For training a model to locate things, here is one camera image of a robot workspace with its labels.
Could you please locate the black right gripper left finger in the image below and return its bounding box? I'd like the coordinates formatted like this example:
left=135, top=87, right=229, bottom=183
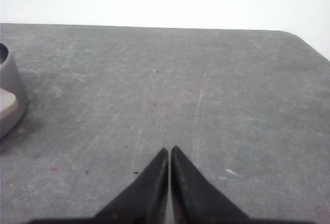
left=94, top=148, right=169, bottom=223

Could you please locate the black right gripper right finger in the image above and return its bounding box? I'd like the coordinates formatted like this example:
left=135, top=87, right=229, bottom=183
left=171, top=146, right=250, bottom=223

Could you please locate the stainless steel steamer pot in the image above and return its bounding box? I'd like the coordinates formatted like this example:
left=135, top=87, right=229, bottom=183
left=1, top=43, right=28, bottom=137

